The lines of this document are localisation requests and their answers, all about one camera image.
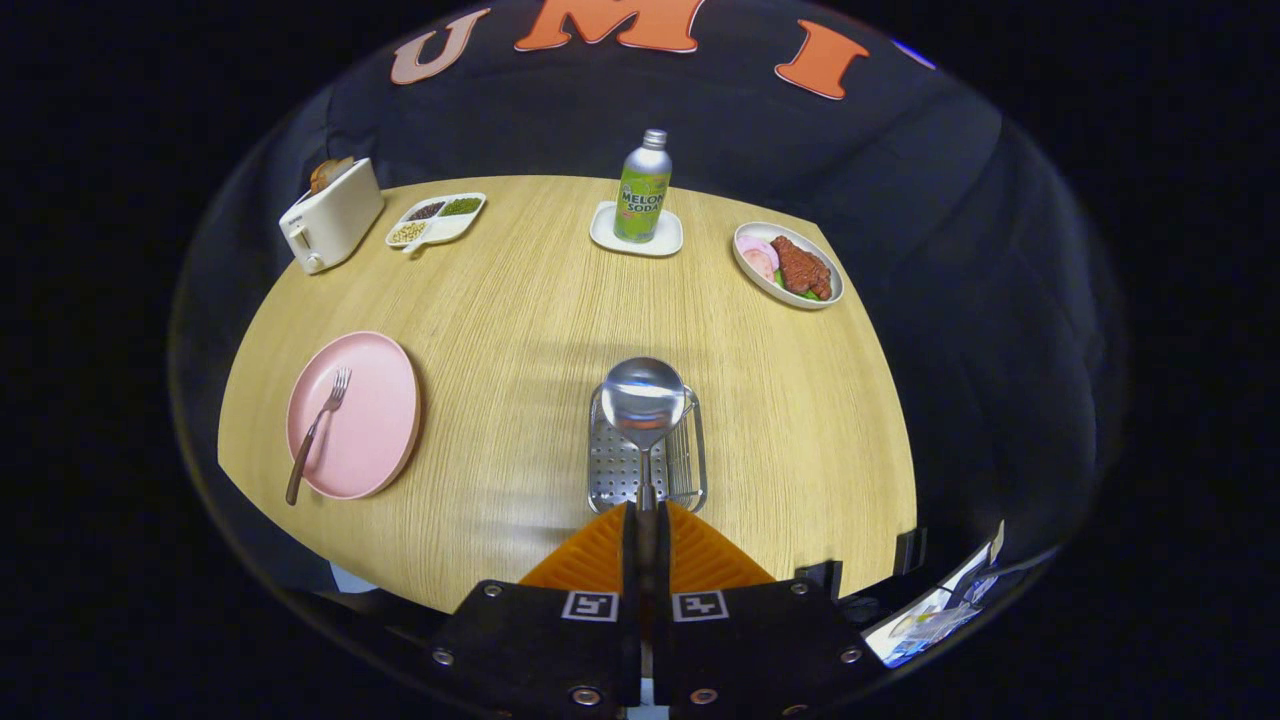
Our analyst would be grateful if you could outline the silver spoon with wooden handle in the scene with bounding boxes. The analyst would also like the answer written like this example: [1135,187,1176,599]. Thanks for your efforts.
[601,357,688,546]

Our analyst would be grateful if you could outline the white toaster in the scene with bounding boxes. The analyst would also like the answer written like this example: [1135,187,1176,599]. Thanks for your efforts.
[279,157,385,275]

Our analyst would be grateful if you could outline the pink ham slices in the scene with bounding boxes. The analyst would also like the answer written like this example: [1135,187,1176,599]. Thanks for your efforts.
[740,236,780,283]

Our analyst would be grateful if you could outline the white oval food plate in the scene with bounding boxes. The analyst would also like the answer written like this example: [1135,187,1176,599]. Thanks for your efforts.
[732,221,845,311]

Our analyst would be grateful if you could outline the white printed sheet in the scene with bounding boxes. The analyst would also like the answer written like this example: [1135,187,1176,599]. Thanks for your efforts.
[865,520,1006,669]

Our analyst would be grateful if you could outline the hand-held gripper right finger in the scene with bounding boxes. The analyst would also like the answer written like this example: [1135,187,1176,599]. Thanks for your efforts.
[655,503,881,716]

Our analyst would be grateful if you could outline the white divided dish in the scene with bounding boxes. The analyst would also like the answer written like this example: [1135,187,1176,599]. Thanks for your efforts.
[386,192,488,254]

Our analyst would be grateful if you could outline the white square coaster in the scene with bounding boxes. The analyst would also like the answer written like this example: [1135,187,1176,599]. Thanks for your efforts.
[589,201,685,258]

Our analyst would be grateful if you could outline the green label metal bottle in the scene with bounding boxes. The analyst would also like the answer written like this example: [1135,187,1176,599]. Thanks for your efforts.
[613,128,673,244]

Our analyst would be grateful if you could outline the metal perforated utensil basket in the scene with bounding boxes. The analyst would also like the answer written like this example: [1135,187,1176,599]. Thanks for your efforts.
[587,380,708,514]

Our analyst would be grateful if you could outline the silver fork with wooden handle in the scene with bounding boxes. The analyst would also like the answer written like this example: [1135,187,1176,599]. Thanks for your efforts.
[285,367,353,506]

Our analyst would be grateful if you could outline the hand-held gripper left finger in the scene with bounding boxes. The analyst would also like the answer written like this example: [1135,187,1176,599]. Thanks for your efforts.
[430,503,641,713]

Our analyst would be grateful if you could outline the red-brown meat piece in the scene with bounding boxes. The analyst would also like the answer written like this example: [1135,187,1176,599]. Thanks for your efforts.
[770,235,833,299]

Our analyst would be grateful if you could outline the pink round plate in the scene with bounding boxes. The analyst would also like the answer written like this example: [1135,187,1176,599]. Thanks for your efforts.
[286,331,423,501]

